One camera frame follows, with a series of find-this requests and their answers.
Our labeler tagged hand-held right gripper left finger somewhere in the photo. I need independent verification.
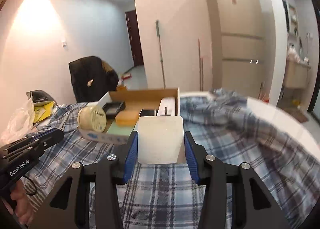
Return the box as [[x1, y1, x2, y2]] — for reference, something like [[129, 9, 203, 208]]
[[30, 130, 138, 229]]

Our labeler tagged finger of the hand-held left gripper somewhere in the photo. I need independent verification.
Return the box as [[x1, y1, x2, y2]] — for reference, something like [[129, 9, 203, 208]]
[[37, 130, 64, 154], [27, 129, 60, 141]]

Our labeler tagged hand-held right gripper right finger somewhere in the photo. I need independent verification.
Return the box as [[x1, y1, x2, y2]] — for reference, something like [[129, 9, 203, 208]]
[[184, 131, 292, 229]]

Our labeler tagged pale green card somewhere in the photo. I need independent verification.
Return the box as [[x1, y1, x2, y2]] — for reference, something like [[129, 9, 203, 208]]
[[106, 119, 137, 137]]

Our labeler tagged white square power adapter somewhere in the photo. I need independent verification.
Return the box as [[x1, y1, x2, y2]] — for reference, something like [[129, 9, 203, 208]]
[[137, 116, 186, 165]]

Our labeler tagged round cream tin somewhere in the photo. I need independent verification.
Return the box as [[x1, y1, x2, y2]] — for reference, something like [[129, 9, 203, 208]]
[[77, 106, 107, 134]]

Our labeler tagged black rectangular tray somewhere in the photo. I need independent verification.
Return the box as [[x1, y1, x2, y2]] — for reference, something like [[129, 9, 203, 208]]
[[103, 101, 126, 120]]

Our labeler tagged shallow cardboard box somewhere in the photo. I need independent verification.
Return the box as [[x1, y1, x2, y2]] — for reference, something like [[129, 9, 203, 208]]
[[79, 88, 181, 146]]

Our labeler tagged person's left hand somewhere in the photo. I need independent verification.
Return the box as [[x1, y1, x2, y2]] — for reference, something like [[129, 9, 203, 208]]
[[10, 185, 34, 226]]

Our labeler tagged yellow packet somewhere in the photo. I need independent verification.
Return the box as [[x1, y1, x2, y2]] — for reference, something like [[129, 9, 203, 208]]
[[33, 101, 55, 124]]

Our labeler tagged white plastic bag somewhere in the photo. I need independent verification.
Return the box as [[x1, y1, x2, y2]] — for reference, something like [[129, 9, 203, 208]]
[[0, 93, 35, 146]]

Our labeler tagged grey bag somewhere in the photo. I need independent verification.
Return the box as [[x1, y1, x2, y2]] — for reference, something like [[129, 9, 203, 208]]
[[26, 90, 56, 105]]

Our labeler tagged blue plaid cloth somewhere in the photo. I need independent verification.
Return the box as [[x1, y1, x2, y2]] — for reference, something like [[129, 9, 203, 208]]
[[15, 88, 318, 229]]

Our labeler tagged white long box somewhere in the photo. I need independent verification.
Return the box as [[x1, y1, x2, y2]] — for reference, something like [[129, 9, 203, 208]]
[[157, 97, 177, 117]]

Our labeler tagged black jacket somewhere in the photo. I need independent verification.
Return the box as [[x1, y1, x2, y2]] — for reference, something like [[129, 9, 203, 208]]
[[69, 56, 119, 103]]

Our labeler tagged pink broom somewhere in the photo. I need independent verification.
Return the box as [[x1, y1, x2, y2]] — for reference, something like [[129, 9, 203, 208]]
[[197, 38, 204, 91]]

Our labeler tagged wooden chair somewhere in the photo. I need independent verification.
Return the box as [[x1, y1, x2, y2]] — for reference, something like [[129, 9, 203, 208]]
[[101, 60, 113, 73]]

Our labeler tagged grey mop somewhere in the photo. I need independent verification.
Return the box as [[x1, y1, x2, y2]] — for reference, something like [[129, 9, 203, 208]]
[[155, 19, 166, 89]]

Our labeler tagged brown floor mat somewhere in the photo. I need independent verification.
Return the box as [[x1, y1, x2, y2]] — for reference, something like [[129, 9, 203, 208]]
[[282, 106, 309, 122]]

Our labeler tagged dark brown door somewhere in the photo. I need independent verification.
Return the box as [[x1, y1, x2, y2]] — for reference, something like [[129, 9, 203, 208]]
[[125, 9, 144, 67]]

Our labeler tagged beige refrigerator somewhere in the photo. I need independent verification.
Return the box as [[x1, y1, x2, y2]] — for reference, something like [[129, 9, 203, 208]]
[[202, 0, 265, 99]]

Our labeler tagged beige sink cabinet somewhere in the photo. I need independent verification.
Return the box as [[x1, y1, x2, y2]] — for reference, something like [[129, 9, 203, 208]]
[[285, 59, 310, 89]]

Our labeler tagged pink cloth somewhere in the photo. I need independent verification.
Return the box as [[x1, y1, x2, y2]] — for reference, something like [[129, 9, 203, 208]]
[[287, 44, 300, 60]]

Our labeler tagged black cable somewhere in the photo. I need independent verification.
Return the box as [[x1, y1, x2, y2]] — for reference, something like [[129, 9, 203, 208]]
[[24, 176, 38, 196]]

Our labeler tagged wall niche shelf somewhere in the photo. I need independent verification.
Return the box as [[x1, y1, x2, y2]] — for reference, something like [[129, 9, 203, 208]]
[[282, 0, 299, 37]]

